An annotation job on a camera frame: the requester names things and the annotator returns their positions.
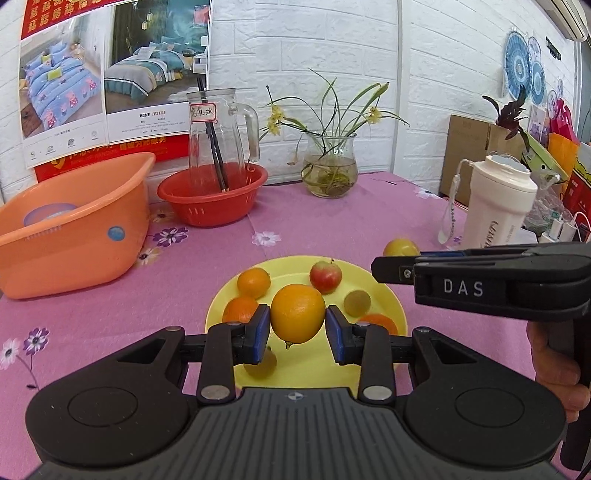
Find red apple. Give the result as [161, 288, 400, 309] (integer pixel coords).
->
[309, 259, 343, 295]

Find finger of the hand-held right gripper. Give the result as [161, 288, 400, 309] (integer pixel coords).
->
[418, 246, 532, 260]
[371, 255, 416, 286]

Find red box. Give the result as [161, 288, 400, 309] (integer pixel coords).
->
[566, 141, 591, 222]

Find wall picture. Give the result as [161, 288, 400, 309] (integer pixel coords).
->
[529, 104, 550, 139]

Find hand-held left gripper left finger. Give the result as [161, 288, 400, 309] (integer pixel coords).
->
[115, 304, 273, 407]

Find wall calendar poster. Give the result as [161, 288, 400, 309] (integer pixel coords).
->
[19, 0, 212, 185]

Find medium blue round wall decoration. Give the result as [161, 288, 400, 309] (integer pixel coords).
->
[530, 61, 546, 106]

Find black chopstick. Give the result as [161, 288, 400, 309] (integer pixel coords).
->
[200, 76, 230, 191]
[196, 78, 225, 192]

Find purple leaf plant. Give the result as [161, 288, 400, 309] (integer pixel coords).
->
[482, 88, 532, 153]

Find cardboard box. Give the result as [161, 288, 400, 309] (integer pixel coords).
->
[440, 114, 529, 197]

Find white power strip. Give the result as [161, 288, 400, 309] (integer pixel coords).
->
[540, 222, 591, 244]

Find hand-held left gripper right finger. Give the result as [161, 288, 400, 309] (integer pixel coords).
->
[324, 305, 478, 407]

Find pale purple round object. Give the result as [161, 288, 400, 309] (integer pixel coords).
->
[23, 205, 75, 227]

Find pink floral tablecloth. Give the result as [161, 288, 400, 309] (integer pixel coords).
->
[0, 171, 591, 480]

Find orange gift bag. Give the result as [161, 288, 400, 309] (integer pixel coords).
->
[548, 133, 580, 185]

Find green box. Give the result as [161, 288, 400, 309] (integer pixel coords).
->
[522, 131, 555, 174]

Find white wall pipe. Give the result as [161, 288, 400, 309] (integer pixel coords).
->
[394, 0, 411, 174]

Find person's right hand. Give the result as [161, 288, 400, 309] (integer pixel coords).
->
[527, 318, 583, 424]

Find large blue round wall decoration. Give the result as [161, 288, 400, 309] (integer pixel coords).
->
[504, 30, 532, 100]

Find green plant yellow flowers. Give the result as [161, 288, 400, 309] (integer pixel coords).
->
[259, 69, 411, 197]

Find white tumbler bottle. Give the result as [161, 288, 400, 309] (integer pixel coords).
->
[462, 154, 539, 252]

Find white printed strap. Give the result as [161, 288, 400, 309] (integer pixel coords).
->
[438, 159, 474, 245]

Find clear plastic bag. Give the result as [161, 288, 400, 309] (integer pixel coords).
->
[526, 171, 566, 232]

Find glass pitcher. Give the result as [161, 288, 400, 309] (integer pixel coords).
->
[186, 88, 260, 192]

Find yellow plate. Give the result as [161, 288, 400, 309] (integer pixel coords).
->
[205, 256, 408, 391]

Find orange plastic basin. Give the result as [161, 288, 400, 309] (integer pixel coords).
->
[0, 152, 157, 301]

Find red plastic basket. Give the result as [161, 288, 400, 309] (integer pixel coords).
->
[157, 164, 269, 228]

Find pink gift bag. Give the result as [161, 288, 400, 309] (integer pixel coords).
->
[549, 99, 578, 144]

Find air conditioner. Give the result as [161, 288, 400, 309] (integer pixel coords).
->
[538, 0, 591, 42]

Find glass vase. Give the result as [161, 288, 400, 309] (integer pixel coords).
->
[301, 131, 359, 199]

